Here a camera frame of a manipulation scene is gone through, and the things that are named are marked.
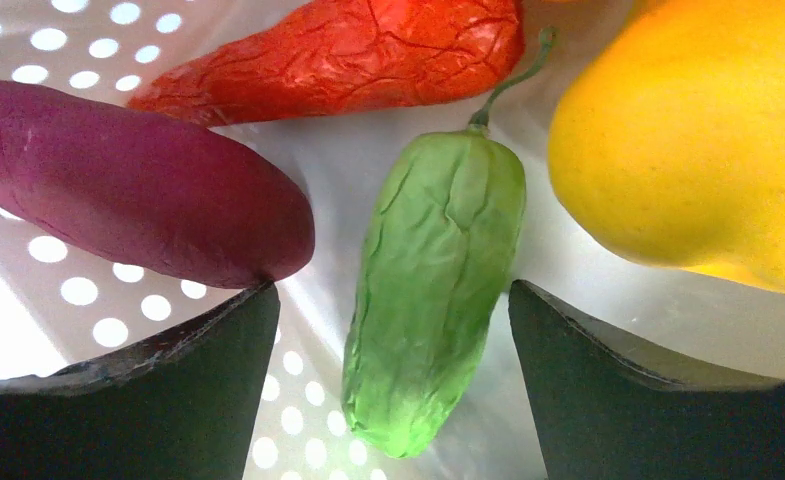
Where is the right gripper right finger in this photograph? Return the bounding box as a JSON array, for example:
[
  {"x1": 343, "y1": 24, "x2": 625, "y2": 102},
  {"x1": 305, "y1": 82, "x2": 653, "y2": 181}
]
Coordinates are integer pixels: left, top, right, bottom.
[{"x1": 508, "y1": 280, "x2": 785, "y2": 479}]

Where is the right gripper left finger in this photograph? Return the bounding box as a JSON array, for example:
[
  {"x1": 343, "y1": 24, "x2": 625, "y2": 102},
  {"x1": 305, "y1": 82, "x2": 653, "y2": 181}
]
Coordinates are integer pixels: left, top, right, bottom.
[{"x1": 0, "y1": 284, "x2": 280, "y2": 479}]

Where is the light green pepper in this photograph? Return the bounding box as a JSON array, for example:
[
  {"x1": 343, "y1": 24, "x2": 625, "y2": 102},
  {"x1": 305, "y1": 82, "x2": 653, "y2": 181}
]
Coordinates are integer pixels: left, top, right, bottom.
[{"x1": 340, "y1": 26, "x2": 558, "y2": 460}]

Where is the yellow lemon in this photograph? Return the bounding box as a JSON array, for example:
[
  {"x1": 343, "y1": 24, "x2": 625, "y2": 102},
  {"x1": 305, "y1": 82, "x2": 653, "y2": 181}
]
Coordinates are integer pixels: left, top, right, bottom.
[{"x1": 547, "y1": 1, "x2": 785, "y2": 293}]

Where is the purple sweet potato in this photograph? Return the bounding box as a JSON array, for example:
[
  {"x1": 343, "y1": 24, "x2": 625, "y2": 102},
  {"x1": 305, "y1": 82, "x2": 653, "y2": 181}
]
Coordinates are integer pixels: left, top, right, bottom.
[{"x1": 0, "y1": 80, "x2": 315, "y2": 289}]

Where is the red chili pepper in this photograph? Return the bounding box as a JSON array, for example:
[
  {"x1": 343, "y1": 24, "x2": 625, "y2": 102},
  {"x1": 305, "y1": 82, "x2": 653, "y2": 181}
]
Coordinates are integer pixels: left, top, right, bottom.
[{"x1": 128, "y1": 0, "x2": 525, "y2": 127}]

